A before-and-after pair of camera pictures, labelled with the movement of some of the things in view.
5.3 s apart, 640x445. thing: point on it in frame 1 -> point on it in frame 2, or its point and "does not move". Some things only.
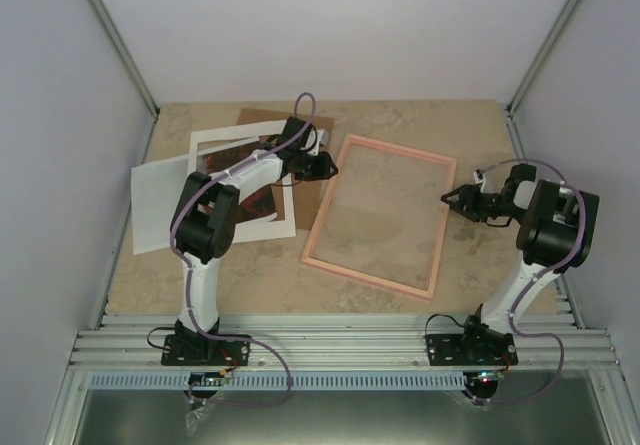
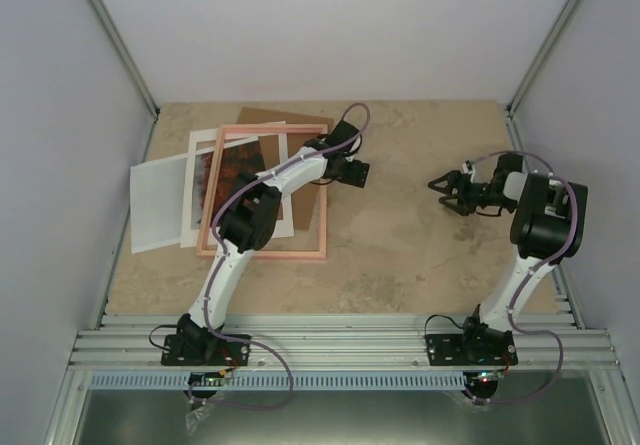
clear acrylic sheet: (383, 215) -> (244, 152)
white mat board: (250, 231) does not move
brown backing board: (306, 193) does not move
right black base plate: (471, 349) does not move
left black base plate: (203, 350) does not move
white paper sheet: (155, 189) does not move
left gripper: (323, 169) -> (357, 178)
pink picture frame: (343, 157) -> (212, 183)
